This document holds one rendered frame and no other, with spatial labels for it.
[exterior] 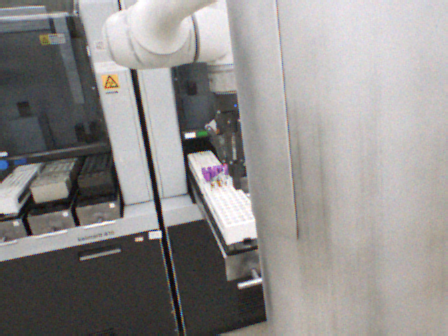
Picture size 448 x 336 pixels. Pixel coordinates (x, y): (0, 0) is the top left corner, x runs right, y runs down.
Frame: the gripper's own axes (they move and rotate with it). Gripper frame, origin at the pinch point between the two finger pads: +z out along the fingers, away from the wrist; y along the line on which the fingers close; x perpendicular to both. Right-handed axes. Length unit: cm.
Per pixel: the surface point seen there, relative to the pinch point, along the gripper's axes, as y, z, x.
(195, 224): 7.6, 32.5, -35.8
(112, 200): 35, 17, -36
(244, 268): 2.0, 21.2, 8.6
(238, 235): 1.9, 13.9, 5.0
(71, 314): 59, 60, -36
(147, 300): 31, 62, -36
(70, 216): 49, 19, -36
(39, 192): 59, 12, -43
